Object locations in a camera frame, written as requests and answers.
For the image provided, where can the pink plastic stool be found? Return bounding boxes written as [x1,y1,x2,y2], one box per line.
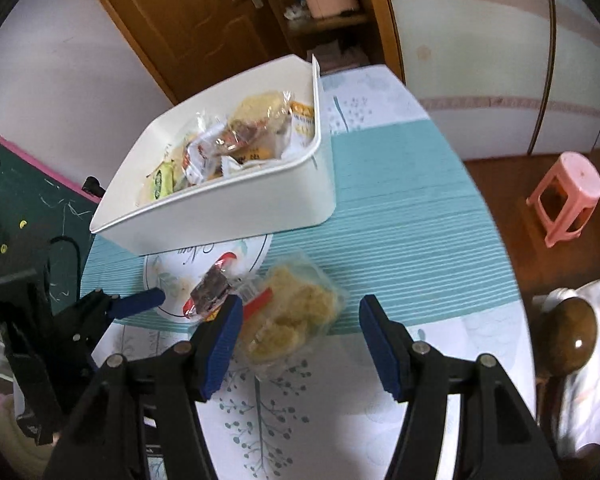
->
[526,151,600,249]

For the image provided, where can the white round plate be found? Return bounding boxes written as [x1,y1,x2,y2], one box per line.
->
[142,234,274,321]

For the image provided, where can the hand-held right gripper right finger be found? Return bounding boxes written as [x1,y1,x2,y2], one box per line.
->
[358,296,563,480]

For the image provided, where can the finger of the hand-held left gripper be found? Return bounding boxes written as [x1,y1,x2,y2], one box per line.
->
[55,287,167,343]

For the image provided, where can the wooden shelf unit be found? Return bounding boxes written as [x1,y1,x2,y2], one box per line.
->
[265,0,407,80]

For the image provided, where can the black cable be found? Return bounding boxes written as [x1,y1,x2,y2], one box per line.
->
[46,235,82,311]

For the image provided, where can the brown wooden bedpost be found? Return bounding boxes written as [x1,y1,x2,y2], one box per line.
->
[535,296,599,377]

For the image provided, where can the clear yellow cookie packet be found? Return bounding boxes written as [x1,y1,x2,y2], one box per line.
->
[227,91,294,133]
[237,255,349,372]

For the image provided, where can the pink folded clothes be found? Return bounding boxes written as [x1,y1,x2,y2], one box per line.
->
[312,42,367,74]

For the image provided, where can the green chalkboard with pink frame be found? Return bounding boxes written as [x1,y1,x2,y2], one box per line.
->
[0,132,104,321]

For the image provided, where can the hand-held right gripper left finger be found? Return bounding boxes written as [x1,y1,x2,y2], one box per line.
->
[42,297,244,480]

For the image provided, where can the brown wooden door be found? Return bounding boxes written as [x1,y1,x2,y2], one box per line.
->
[75,0,287,106]

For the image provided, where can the dark wall cable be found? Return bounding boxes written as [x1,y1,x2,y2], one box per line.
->
[525,0,557,157]

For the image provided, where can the clear dark red snack packet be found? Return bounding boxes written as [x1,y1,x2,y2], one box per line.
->
[215,117,274,154]

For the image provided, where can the white plastic bin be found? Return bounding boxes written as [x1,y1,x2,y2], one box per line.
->
[89,53,337,257]

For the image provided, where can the green snack packet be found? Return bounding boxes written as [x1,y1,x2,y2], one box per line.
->
[147,160,177,204]

